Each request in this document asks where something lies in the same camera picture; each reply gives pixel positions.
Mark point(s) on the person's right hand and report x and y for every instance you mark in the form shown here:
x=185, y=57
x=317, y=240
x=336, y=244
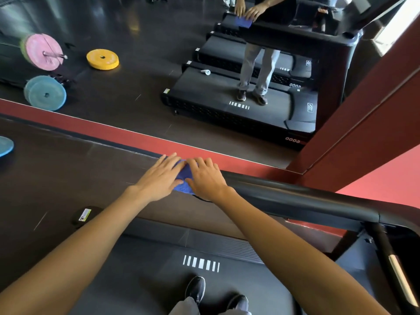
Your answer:
x=206, y=183

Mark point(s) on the person's left hand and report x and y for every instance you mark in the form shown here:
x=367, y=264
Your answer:
x=154, y=183

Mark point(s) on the person's left middle finger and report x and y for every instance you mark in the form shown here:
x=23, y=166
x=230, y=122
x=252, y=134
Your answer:
x=177, y=166

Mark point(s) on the person's right little finger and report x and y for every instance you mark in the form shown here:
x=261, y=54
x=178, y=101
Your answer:
x=217, y=169

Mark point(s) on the person's right middle finger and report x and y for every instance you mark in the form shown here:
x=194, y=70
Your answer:
x=200, y=164

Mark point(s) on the person's left thumb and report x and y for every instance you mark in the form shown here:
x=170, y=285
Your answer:
x=177, y=186

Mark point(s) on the person's left little finger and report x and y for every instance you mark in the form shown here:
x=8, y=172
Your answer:
x=159, y=162

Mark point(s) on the person's right thumb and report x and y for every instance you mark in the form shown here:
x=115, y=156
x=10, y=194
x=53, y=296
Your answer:
x=192, y=186

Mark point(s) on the blue cleaning cloth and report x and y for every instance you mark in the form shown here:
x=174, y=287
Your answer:
x=183, y=175

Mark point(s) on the person's left forearm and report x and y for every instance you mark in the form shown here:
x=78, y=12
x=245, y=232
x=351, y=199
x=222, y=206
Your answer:
x=72, y=252

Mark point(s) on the person's right forearm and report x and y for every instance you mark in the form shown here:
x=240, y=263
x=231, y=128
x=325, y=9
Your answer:
x=295, y=255

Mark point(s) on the black treadmill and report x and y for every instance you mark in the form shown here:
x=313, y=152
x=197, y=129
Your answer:
x=295, y=200

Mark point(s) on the small white object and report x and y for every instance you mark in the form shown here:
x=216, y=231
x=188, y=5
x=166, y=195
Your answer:
x=206, y=72

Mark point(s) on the black left shoe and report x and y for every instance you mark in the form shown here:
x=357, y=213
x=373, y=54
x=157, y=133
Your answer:
x=196, y=288

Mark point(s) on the black shoe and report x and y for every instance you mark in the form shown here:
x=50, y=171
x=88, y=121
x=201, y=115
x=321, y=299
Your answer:
x=238, y=302
x=196, y=288

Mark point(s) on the yellow weight plate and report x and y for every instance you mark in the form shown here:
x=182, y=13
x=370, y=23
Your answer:
x=102, y=59

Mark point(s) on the black right shoe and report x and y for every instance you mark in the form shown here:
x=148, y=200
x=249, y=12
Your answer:
x=238, y=302

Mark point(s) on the pair of blue weight plates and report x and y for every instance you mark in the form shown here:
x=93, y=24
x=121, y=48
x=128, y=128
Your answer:
x=46, y=94

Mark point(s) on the silver barbell bar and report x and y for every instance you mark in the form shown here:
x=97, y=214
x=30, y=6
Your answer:
x=56, y=55

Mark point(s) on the light blue weight plate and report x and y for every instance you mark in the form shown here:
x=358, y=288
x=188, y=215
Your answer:
x=4, y=145

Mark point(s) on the pink weight plate on barbell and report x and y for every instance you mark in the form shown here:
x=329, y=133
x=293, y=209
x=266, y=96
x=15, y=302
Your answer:
x=44, y=52

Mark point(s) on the large wall mirror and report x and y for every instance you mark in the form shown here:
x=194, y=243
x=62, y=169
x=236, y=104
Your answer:
x=147, y=104

